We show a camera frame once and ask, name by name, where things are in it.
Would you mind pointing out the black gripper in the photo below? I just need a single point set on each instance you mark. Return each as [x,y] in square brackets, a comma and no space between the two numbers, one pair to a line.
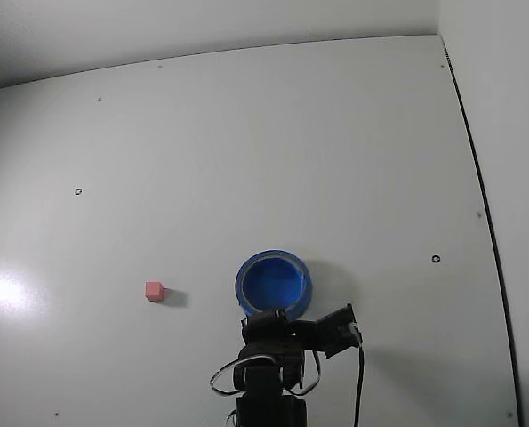
[268,324]

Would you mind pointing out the orange foam cube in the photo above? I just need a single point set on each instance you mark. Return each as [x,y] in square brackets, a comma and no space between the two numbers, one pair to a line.
[154,291]

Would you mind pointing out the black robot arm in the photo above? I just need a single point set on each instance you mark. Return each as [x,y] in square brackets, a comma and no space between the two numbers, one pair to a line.
[264,391]

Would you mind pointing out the blue tape roll bin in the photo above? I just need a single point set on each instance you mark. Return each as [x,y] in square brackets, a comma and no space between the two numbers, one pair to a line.
[273,284]

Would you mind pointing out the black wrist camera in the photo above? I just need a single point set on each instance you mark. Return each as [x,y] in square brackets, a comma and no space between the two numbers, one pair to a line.
[335,331]

